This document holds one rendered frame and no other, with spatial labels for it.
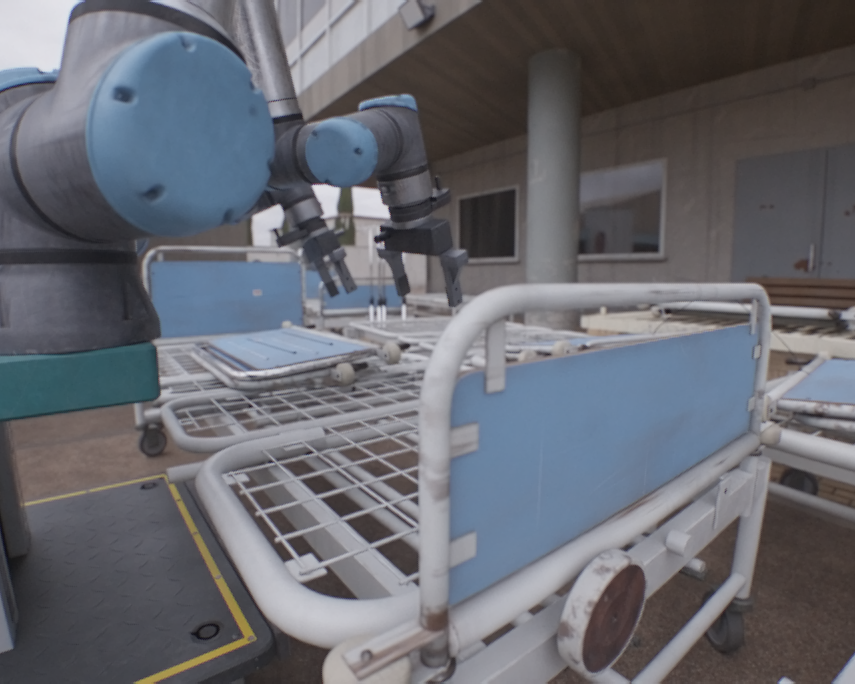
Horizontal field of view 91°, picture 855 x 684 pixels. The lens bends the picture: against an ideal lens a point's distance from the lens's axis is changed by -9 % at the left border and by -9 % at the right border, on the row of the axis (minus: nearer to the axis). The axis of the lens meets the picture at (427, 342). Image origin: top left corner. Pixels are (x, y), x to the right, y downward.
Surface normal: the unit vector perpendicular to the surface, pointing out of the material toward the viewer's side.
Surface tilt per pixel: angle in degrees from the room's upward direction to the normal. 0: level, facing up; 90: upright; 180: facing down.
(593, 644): 90
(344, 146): 115
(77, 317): 70
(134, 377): 90
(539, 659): 90
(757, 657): 0
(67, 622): 0
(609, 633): 90
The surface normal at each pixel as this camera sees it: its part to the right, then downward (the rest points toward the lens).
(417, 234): -0.65, 0.49
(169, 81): 0.88, 0.15
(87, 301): 0.71, -0.26
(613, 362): 0.60, 0.11
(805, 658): 0.00, -0.99
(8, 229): 0.07, 0.15
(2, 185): -0.44, 0.44
